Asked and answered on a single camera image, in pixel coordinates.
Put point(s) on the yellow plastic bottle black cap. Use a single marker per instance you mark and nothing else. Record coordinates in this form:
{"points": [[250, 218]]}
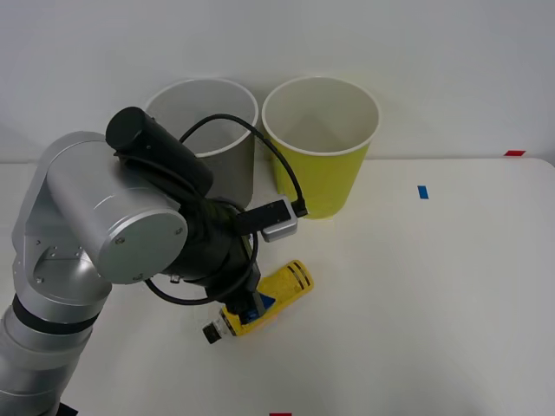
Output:
{"points": [[290, 281]]}

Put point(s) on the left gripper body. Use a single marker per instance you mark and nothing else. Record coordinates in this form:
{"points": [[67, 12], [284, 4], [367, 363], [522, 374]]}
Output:
{"points": [[234, 264]]}

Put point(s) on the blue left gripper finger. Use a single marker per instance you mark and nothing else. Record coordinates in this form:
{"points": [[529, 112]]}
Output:
{"points": [[250, 315], [265, 301]]}

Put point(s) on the yellow-green plastic waste bin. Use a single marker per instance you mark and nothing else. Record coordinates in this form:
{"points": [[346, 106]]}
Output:
{"points": [[329, 173]]}

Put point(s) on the grey plastic waste bin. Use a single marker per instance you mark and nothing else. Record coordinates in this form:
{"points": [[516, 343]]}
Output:
{"points": [[230, 169]]}

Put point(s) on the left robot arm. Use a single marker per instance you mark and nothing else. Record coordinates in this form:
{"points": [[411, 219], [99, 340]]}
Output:
{"points": [[108, 208]]}

